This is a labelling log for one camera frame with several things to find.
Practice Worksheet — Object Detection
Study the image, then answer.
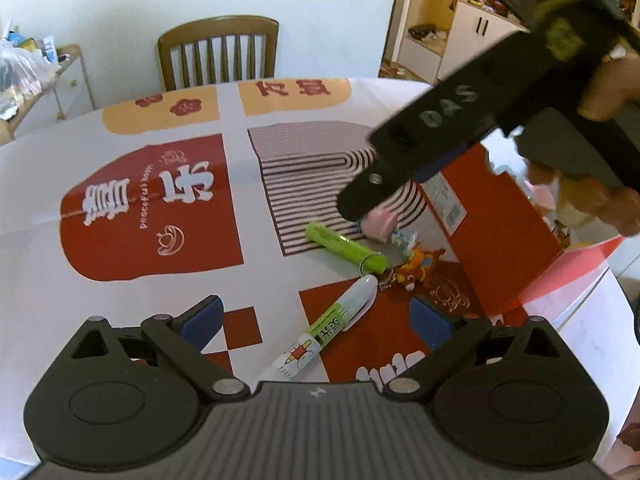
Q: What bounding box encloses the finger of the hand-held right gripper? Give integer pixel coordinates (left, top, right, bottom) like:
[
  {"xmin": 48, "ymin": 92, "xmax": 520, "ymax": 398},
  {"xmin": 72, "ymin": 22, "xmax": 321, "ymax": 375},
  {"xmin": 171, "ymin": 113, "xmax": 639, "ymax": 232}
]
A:
[
  {"xmin": 336, "ymin": 156, "xmax": 427, "ymax": 222},
  {"xmin": 407, "ymin": 147, "xmax": 468, "ymax": 186}
]

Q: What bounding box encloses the open wooden shelf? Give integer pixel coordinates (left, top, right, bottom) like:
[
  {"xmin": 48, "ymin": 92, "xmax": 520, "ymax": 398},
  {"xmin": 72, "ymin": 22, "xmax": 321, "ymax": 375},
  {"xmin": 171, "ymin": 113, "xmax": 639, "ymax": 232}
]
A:
[{"xmin": 382, "ymin": 0, "xmax": 467, "ymax": 81}]

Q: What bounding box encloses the white green marker pen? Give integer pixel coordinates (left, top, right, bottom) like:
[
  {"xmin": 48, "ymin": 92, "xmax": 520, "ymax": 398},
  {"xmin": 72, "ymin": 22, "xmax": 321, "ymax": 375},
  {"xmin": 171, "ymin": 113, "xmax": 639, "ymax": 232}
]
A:
[{"xmin": 256, "ymin": 274, "xmax": 379, "ymax": 385}]

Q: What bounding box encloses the grey wall cabinet unit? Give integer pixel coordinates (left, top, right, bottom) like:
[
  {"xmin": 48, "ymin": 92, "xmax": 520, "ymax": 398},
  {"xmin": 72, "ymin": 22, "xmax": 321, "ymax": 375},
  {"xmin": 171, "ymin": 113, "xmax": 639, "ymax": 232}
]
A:
[{"xmin": 437, "ymin": 0, "xmax": 532, "ymax": 86}]

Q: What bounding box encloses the printed red white tablecloth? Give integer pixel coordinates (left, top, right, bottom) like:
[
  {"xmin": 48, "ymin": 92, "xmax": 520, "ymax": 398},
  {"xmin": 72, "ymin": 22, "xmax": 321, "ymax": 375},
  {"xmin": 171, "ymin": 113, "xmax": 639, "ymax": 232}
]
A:
[{"xmin": 0, "ymin": 77, "xmax": 640, "ymax": 461}]

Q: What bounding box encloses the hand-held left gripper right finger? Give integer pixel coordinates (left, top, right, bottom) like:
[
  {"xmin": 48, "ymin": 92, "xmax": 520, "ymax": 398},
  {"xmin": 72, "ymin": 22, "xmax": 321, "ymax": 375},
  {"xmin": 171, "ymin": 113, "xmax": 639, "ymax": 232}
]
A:
[{"xmin": 382, "ymin": 296, "xmax": 573, "ymax": 404}]

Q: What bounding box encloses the pink small toy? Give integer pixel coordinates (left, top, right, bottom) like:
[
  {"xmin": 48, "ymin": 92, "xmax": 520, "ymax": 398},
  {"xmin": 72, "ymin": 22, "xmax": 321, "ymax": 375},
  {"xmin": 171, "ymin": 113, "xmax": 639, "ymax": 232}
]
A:
[{"xmin": 361, "ymin": 209, "xmax": 397, "ymax": 242}]

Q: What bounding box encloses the white side cabinet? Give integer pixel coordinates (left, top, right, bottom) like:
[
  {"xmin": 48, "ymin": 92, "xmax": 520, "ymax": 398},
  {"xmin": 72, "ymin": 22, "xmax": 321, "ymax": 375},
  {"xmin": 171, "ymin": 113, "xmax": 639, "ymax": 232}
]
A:
[{"xmin": 15, "ymin": 44, "xmax": 96, "ymax": 133}]

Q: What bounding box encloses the green marker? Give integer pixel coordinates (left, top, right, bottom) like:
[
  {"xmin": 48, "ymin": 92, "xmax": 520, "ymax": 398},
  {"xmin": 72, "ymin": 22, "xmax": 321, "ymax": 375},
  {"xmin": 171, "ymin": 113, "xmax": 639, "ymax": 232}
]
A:
[{"xmin": 305, "ymin": 221, "xmax": 389, "ymax": 277}]

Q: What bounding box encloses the wooden chair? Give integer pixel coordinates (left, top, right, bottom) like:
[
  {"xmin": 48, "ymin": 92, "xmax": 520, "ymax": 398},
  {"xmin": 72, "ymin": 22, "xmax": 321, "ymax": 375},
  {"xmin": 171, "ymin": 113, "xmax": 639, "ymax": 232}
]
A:
[{"xmin": 156, "ymin": 15, "xmax": 280, "ymax": 92}]

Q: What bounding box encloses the orange toy keychain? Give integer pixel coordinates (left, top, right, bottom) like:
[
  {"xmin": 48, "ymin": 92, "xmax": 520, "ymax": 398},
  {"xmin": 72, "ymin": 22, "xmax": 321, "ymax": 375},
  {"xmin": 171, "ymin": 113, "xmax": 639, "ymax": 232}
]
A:
[{"xmin": 376, "ymin": 247, "xmax": 449, "ymax": 294}]

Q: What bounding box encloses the person's right hand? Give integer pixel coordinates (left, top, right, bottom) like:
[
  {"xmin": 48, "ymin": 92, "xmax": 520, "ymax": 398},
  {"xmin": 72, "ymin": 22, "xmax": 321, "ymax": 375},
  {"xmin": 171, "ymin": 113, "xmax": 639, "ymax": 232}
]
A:
[{"xmin": 527, "ymin": 52, "xmax": 640, "ymax": 239}]

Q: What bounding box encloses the red cardboard box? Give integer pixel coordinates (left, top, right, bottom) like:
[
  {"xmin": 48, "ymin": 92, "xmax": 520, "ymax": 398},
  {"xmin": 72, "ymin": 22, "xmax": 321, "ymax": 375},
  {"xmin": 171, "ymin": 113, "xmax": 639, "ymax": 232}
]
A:
[{"xmin": 416, "ymin": 142, "xmax": 627, "ymax": 319}]

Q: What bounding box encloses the small blue white figure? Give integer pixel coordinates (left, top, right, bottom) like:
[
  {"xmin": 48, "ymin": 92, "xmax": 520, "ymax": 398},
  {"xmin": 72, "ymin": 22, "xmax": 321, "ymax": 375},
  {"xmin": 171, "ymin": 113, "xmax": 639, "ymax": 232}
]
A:
[{"xmin": 389, "ymin": 229, "xmax": 420, "ymax": 252}]

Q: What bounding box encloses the clear plastic bag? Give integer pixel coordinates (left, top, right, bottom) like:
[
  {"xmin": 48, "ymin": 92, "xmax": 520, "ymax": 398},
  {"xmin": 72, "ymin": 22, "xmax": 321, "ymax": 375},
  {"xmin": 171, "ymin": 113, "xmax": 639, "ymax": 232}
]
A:
[{"xmin": 0, "ymin": 25, "xmax": 58, "ymax": 111}]

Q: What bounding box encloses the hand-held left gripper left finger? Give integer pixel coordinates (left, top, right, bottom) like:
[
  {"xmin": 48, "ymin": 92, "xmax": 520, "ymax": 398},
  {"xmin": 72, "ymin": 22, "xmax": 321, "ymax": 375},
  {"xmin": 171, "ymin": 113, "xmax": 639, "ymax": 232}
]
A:
[{"xmin": 70, "ymin": 296, "xmax": 251, "ymax": 402}]

